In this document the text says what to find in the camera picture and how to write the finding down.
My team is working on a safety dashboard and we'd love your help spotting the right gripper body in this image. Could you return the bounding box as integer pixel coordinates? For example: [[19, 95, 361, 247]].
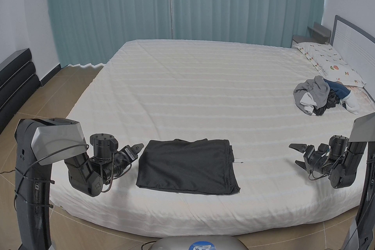
[[303, 145, 325, 176]]

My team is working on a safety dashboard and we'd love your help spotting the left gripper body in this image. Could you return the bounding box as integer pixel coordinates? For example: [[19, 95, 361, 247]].
[[113, 145, 138, 177]]

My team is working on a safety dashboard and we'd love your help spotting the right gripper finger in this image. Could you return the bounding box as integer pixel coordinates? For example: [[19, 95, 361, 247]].
[[288, 143, 309, 153], [294, 160, 310, 174]]

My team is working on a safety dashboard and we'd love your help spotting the black T-shirt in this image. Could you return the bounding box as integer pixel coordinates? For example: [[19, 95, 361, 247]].
[[136, 139, 241, 196]]

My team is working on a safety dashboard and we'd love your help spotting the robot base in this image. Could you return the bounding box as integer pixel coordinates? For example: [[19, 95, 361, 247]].
[[149, 237, 248, 250]]

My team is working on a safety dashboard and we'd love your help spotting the pile of clothes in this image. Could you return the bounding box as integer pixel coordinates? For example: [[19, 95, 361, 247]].
[[293, 75, 360, 117]]

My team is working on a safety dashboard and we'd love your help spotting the bed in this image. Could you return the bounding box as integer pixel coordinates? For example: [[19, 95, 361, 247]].
[[48, 14, 375, 239]]

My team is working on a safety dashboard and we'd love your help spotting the white printed pillow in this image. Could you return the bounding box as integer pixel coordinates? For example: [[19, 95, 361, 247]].
[[294, 42, 367, 88]]

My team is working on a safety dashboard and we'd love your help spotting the grey bedside table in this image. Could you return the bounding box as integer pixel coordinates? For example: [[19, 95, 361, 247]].
[[291, 22, 332, 45]]

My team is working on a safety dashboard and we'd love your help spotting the black chest of drawers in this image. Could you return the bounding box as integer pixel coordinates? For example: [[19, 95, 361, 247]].
[[0, 48, 41, 133]]

